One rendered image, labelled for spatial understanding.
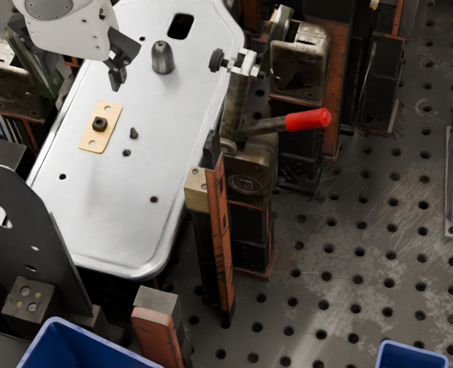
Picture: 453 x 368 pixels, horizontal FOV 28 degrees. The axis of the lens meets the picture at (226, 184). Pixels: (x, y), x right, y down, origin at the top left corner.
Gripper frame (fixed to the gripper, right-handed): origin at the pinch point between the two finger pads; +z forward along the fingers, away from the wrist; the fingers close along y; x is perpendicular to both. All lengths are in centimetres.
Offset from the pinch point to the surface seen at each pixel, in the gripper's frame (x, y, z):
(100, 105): -3.2, 1.2, 12.2
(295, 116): 0.1, -27.6, -0.6
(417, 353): 12, -49, 34
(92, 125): 0.7, 0.7, 11.3
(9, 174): 26.7, -7.2, -20.4
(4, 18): -37, 40, 43
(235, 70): 1.5, -20.8, -9.0
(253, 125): 0.1, -22.2, 3.4
